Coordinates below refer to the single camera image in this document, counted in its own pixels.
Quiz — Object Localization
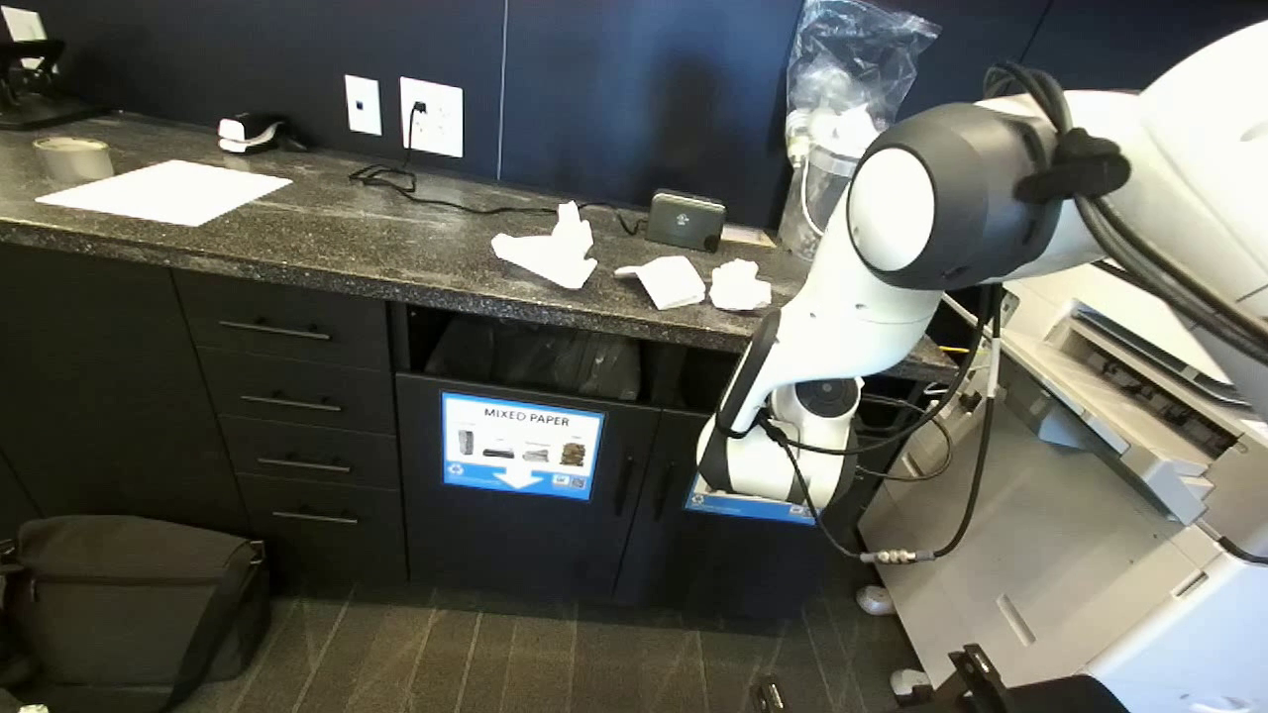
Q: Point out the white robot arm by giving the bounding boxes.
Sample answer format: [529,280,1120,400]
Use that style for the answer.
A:
[693,20,1268,506]

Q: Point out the folded white paper middle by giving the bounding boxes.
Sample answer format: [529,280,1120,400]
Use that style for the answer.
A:
[617,252,706,310]

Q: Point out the crumpled white paper centre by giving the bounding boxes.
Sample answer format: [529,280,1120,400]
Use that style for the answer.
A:
[709,259,771,314]

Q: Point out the crumpled white paper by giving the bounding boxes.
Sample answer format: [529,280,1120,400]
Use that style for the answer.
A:
[490,202,598,289]
[709,259,771,314]

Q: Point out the crumpled white paper left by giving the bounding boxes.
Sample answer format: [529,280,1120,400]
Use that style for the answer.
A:
[490,202,598,289]

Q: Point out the small black box device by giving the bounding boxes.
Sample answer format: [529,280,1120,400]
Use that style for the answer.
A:
[644,189,724,251]

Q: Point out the left mixed paper sign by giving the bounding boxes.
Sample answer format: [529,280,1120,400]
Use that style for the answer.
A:
[441,391,605,504]

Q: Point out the mixed paper sign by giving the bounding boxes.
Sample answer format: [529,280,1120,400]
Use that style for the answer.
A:
[680,490,813,527]
[441,391,605,504]

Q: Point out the right mixed paper sign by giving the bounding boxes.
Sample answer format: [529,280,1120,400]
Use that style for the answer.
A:
[680,490,813,527]

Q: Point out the dark cabinet with drawers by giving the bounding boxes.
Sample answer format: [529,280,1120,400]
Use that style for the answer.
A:
[0,120,829,619]

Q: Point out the flat white paper sheet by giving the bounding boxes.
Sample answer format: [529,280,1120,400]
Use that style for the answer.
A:
[45,158,281,224]

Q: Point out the white office printer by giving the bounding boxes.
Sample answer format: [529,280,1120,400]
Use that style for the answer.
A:
[858,269,1268,713]

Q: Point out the black bag on floor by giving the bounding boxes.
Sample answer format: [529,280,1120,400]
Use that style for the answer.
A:
[0,514,271,713]

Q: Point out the black power cable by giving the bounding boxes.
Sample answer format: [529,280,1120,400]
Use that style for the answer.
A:
[757,280,1006,570]

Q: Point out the white wall outlet plate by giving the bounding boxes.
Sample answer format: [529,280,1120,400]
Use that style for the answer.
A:
[401,74,463,158]

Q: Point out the white wall switch plate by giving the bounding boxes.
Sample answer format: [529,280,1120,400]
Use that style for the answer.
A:
[346,74,380,136]

